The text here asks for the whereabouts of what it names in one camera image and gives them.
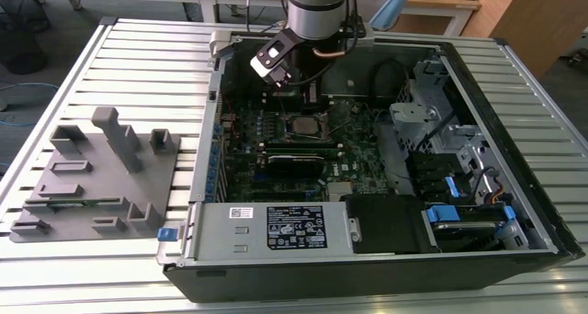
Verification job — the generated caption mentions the silver CPU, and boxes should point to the silver CPU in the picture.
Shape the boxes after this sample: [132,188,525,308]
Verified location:
[293,116,324,134]

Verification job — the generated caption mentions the RAM slot black clips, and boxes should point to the RAM slot black clips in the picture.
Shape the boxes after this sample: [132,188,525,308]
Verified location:
[264,140,341,147]
[264,147,341,154]

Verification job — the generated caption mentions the RAM slot white clips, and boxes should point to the RAM slot white clips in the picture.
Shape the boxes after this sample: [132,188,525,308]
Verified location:
[264,143,341,150]
[263,150,341,158]

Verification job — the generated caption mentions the grey case latch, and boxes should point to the grey case latch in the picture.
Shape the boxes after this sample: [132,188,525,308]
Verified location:
[208,30,236,59]

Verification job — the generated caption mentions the black graphics card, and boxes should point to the black graphics card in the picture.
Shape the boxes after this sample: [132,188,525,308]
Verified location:
[264,154,327,183]

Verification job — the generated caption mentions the silver disk bay cage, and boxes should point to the silver disk bay cage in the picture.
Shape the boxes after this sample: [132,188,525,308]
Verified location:
[388,59,465,156]

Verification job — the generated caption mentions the green motherboard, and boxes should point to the green motherboard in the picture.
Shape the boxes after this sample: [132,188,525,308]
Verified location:
[215,95,400,203]

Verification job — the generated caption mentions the silver chipset heatsink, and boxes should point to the silver chipset heatsink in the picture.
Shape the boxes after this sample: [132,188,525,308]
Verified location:
[327,181,356,195]

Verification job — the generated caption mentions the blue bay latch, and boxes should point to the blue bay latch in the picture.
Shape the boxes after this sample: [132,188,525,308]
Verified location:
[443,176,461,197]

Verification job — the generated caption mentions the black plastic shroud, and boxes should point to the black plastic shroud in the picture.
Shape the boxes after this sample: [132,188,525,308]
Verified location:
[343,193,440,255]

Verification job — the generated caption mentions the hard disk in blue carrier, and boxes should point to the hard disk in blue carrier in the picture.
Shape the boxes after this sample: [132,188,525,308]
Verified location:
[423,205,519,253]

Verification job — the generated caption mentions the wooden cabinet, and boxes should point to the wooden cabinet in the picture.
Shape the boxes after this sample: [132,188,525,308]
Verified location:
[467,0,588,84]

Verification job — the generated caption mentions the silver power supply unit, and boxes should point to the silver power supply unit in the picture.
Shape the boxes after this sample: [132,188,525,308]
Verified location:
[179,202,360,260]

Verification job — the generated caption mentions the grey parts rack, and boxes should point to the grey parts rack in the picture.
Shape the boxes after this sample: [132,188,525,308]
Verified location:
[8,106,184,243]

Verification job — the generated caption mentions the black chair base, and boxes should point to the black chair base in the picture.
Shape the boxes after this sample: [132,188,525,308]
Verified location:
[557,31,588,69]

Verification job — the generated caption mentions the green RAM stick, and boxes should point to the green RAM stick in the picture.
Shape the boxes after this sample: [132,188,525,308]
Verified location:
[48,198,121,209]

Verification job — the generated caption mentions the black mesh waste bin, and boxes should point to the black mesh waste bin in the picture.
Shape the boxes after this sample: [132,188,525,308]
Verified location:
[0,0,52,76]

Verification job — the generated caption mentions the black PC case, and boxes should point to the black PC case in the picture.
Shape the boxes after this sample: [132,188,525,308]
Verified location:
[155,30,587,304]

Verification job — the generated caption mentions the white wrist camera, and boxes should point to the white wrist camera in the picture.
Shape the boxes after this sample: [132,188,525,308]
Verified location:
[249,34,296,87]

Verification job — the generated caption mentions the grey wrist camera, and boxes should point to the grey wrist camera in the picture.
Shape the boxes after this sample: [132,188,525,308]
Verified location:
[339,21,376,49]

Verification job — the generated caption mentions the black looped cable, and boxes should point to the black looped cable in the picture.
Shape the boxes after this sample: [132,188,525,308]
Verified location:
[371,57,409,101]

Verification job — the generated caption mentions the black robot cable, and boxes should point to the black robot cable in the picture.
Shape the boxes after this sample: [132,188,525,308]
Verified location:
[343,0,367,48]

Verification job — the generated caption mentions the thin black wire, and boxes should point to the thin black wire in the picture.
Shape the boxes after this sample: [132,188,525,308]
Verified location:
[415,111,456,151]

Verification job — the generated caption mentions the black plastic drive bracket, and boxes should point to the black plastic drive bracket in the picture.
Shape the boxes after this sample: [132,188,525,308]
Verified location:
[405,151,475,198]

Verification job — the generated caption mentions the grey cable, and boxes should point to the grey cable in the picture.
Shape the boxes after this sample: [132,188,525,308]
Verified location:
[472,165,501,194]

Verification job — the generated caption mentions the blue floor cable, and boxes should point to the blue floor cable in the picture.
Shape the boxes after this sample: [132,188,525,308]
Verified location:
[0,81,60,127]

